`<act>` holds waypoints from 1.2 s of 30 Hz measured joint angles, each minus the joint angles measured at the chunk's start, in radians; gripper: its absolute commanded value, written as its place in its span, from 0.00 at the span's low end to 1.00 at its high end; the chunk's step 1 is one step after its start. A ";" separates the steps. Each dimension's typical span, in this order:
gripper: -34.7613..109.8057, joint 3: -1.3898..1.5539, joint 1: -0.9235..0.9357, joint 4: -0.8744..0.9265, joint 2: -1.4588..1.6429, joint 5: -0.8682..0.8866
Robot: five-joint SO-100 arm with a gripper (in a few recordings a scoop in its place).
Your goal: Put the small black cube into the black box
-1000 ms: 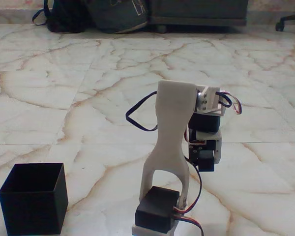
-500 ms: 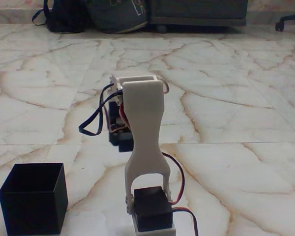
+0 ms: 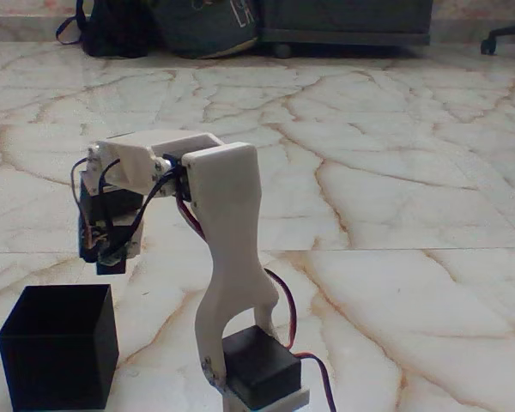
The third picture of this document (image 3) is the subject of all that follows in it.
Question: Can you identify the black box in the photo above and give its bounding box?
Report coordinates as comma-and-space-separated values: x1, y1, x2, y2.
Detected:
0, 283, 120, 412

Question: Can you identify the black office chair base leg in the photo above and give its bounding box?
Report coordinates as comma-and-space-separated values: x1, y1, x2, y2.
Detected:
480, 23, 515, 56

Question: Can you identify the grey cloth bag with lettering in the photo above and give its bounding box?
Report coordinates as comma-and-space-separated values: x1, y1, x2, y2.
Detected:
148, 0, 261, 60

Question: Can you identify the small black cube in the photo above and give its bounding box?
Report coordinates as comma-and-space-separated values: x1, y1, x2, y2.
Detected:
95, 255, 128, 276

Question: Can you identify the dark grey cabinet on casters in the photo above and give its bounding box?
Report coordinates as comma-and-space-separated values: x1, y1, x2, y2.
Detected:
256, 0, 433, 59

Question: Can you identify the red and white servo cable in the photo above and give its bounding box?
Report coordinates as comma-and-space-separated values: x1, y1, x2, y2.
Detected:
174, 195, 340, 412

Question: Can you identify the black backpack with blue strap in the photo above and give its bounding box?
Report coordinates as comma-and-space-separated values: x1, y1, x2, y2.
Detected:
55, 0, 154, 59

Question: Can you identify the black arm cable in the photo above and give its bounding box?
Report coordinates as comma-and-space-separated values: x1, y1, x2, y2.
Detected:
70, 156, 185, 258

